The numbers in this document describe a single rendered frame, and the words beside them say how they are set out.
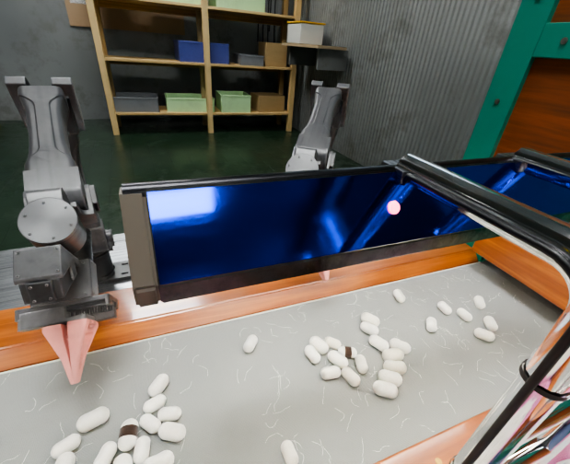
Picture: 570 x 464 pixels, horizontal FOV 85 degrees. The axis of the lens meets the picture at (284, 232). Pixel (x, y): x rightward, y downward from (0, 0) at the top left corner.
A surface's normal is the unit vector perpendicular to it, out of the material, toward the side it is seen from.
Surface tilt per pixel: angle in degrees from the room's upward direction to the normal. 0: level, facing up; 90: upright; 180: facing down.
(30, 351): 45
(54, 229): 40
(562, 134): 90
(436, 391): 0
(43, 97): 30
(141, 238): 58
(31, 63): 90
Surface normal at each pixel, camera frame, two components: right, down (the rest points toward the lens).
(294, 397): 0.07, -0.85
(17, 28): 0.41, 0.50
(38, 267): 0.29, -0.33
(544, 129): -0.93, 0.13
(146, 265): 0.34, -0.03
